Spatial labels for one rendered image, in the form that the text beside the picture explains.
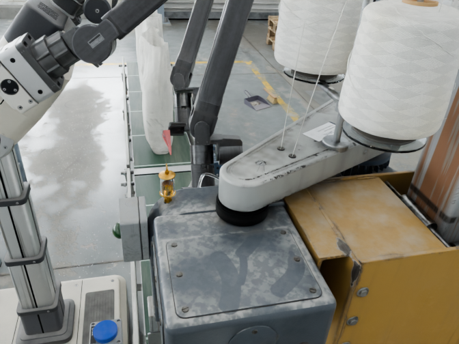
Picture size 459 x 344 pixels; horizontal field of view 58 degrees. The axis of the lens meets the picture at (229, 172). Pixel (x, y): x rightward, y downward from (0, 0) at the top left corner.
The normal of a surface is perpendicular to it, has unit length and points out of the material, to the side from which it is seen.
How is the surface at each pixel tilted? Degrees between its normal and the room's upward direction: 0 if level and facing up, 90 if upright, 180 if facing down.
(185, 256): 0
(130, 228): 90
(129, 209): 0
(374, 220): 0
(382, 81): 85
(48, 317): 90
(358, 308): 90
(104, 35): 78
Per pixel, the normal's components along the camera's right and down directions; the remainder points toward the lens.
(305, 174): 0.61, 0.45
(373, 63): -0.79, 0.28
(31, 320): 0.22, 0.53
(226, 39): 0.07, 0.34
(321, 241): 0.05, -0.84
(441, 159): -0.97, 0.07
